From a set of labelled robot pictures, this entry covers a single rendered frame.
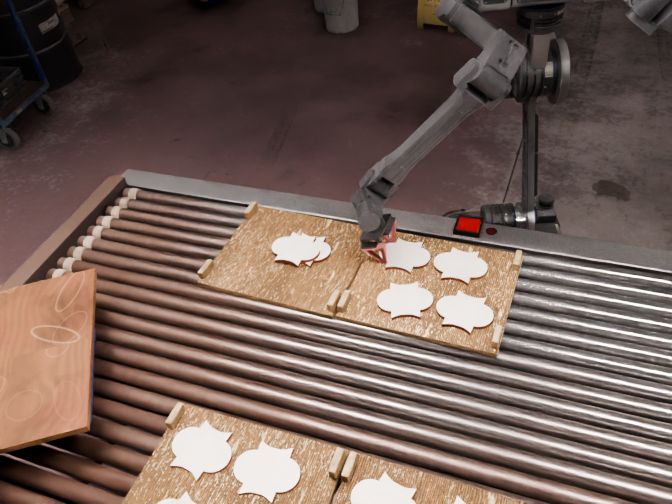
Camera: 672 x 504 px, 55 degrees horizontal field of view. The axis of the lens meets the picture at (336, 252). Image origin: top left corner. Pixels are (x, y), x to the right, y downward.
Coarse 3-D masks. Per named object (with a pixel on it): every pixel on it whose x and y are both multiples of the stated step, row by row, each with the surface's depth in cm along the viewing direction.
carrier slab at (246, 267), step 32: (256, 224) 193; (288, 224) 192; (320, 224) 190; (352, 224) 189; (224, 256) 184; (256, 256) 183; (352, 256) 179; (224, 288) 175; (256, 288) 174; (288, 288) 172; (320, 288) 171
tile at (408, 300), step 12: (396, 288) 167; (408, 288) 166; (420, 288) 166; (384, 300) 164; (396, 300) 164; (408, 300) 163; (420, 300) 163; (432, 300) 162; (396, 312) 161; (408, 312) 160; (420, 312) 161
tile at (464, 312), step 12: (444, 300) 162; (456, 300) 162; (468, 300) 161; (480, 300) 161; (444, 312) 159; (456, 312) 159; (468, 312) 158; (480, 312) 158; (492, 312) 158; (444, 324) 157; (456, 324) 156; (468, 324) 156; (480, 324) 155
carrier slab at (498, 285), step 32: (480, 256) 174; (512, 256) 173; (352, 288) 170; (384, 288) 169; (448, 288) 167; (480, 288) 165; (512, 288) 164; (352, 320) 162; (384, 320) 161; (416, 320) 160; (480, 352) 152
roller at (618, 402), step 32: (96, 288) 184; (128, 288) 181; (224, 320) 171; (256, 320) 168; (288, 320) 167; (384, 352) 157; (416, 352) 155; (512, 384) 147; (544, 384) 145; (576, 384) 144; (640, 416) 139
